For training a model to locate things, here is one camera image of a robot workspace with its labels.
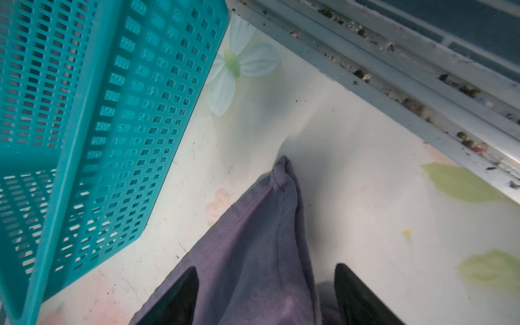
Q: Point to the teal plastic basket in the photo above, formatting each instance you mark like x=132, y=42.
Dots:
x=95, y=99

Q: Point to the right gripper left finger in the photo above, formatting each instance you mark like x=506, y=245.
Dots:
x=172, y=303

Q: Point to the purple trousers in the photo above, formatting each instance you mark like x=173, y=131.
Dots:
x=254, y=264

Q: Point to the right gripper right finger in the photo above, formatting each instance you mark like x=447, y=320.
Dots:
x=357, y=304

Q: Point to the aluminium side rail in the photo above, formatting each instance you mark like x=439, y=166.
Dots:
x=448, y=71

